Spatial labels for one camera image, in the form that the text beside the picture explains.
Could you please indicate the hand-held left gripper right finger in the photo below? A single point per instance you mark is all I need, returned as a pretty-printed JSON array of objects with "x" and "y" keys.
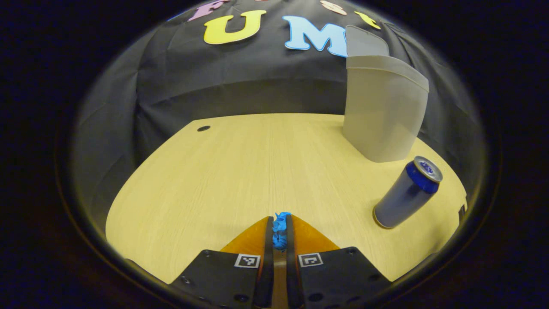
[{"x": 330, "y": 283}]

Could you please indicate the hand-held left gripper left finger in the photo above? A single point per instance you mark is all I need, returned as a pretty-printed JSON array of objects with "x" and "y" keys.
[{"x": 240, "y": 283}]

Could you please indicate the blue paper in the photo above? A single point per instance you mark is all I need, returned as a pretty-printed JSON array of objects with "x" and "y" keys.
[{"x": 280, "y": 229}]

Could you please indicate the blue pop can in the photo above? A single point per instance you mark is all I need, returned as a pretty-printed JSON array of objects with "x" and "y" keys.
[{"x": 405, "y": 197}]

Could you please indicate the white desktop garbage bin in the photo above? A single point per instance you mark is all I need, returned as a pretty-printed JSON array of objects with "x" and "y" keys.
[{"x": 381, "y": 111}]

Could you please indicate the black backdrop cloth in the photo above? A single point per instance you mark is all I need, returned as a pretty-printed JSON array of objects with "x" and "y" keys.
[{"x": 214, "y": 81}]

